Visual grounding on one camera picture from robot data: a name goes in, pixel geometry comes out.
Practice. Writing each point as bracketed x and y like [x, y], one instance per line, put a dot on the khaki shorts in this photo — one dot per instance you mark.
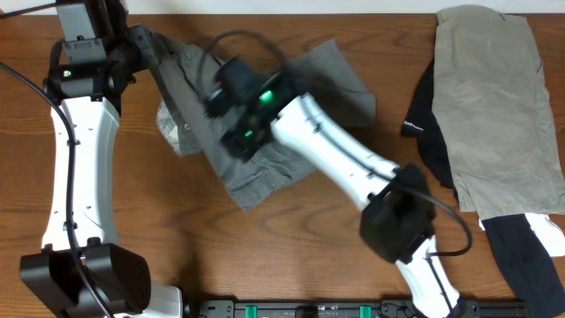
[492, 106]

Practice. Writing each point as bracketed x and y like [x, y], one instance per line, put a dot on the dark navy garment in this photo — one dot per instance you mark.
[525, 264]

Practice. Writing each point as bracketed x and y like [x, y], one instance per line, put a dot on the white garment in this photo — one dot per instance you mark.
[547, 232]

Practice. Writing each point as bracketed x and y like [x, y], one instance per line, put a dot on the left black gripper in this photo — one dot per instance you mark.
[144, 65]

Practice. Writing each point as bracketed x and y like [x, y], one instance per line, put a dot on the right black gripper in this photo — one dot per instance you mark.
[229, 140]

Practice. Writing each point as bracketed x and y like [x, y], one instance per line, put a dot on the black garment with logo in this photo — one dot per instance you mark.
[421, 124]

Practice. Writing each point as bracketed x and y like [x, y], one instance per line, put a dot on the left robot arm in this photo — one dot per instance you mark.
[81, 269]

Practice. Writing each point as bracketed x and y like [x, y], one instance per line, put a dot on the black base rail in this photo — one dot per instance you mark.
[388, 308]

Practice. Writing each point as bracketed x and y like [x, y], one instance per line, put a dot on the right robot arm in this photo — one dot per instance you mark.
[397, 210]

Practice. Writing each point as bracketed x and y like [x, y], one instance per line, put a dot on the grey shorts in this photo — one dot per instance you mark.
[183, 122]

